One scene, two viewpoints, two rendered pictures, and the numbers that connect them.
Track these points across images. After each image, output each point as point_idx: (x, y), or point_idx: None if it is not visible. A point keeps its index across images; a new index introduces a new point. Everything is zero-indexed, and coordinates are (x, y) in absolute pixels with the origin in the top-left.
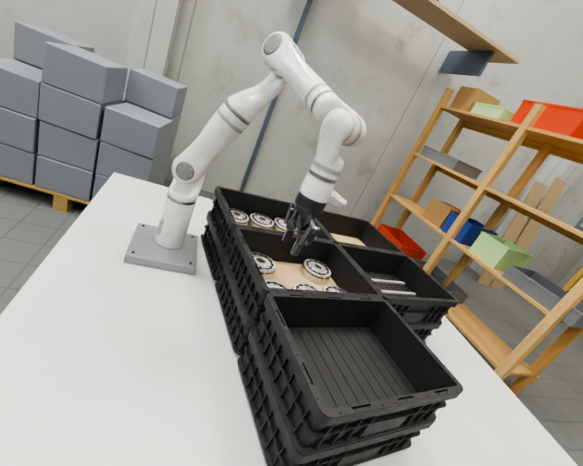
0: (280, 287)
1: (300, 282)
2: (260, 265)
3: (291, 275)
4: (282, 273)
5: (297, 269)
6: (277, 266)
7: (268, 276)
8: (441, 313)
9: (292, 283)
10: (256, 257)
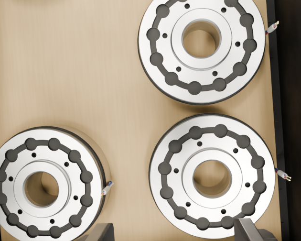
0: (182, 150)
1: (95, 25)
2: (72, 196)
3: (59, 50)
4: (55, 82)
5: (17, 8)
6: (21, 93)
7: (102, 157)
8: None
9: (106, 60)
10: (29, 203)
